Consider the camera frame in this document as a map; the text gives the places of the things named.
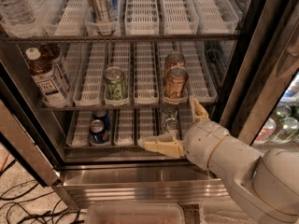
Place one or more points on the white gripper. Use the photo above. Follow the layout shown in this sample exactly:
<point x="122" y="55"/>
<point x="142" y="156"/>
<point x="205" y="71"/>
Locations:
<point x="202" y="140"/>

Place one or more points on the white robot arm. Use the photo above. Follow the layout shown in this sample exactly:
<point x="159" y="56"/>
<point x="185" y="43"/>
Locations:
<point x="264" y="185"/>

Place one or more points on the front silver can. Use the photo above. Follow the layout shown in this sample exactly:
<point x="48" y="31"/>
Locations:
<point x="171" y="126"/>

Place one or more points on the silver can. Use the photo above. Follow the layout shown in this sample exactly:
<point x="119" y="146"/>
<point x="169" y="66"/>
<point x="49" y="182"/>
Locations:
<point x="169" y="112"/>
<point x="171" y="126"/>

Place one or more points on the rear silver can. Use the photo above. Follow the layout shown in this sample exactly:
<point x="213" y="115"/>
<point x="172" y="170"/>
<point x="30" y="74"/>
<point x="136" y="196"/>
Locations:
<point x="169" y="112"/>

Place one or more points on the front orange soda can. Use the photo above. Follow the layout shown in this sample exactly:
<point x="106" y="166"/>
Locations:
<point x="175" y="81"/>

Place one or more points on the orange soda can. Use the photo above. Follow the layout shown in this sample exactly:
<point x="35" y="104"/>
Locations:
<point x="175" y="81"/>
<point x="174" y="58"/>

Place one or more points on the rear orange soda can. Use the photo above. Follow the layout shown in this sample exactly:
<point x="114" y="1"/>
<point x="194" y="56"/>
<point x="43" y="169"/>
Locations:
<point x="174" y="58"/>

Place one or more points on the glass fridge door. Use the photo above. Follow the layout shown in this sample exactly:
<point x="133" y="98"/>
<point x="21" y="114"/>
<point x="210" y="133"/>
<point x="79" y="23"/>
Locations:
<point x="264" y="63"/>

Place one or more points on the green soda can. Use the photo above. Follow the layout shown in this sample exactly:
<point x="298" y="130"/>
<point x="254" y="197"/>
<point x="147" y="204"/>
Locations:
<point x="115" y="83"/>

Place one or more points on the rear blue soda can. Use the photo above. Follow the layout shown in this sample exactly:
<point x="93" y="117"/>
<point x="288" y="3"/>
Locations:
<point x="103" y="115"/>

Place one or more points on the blue soda can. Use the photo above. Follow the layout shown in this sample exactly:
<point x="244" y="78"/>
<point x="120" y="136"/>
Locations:
<point x="103" y="115"/>
<point x="98" y="131"/>

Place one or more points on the front blue soda can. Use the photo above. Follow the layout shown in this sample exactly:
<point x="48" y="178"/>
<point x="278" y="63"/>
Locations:
<point x="98" y="131"/>

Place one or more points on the stainless steel fridge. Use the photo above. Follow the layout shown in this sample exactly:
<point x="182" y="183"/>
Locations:
<point x="86" y="81"/>

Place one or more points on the tall can on top shelf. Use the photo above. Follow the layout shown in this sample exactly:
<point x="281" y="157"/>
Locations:
<point x="103" y="10"/>

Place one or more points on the clear plastic bin right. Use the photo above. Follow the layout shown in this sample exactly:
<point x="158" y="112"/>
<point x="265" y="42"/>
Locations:
<point x="223" y="212"/>

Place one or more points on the clear plastic bin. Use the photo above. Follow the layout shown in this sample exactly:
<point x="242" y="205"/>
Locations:
<point x="134" y="213"/>
<point x="223" y="212"/>

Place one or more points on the green glass bottle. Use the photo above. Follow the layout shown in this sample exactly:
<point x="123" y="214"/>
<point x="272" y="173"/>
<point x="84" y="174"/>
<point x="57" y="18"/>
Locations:
<point x="286" y="129"/>

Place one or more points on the clear plastic bin left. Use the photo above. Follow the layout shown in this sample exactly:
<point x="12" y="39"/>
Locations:
<point x="134" y="213"/>

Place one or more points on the rear tea bottle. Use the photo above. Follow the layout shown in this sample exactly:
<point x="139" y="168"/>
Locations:
<point x="54" y="54"/>

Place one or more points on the front tea bottle white cap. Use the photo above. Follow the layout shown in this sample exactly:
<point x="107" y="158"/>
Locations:
<point x="48" y="78"/>

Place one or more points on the clear water bottle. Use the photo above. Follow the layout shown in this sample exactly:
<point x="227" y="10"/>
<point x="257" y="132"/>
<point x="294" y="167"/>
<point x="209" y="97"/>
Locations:
<point x="17" y="12"/>

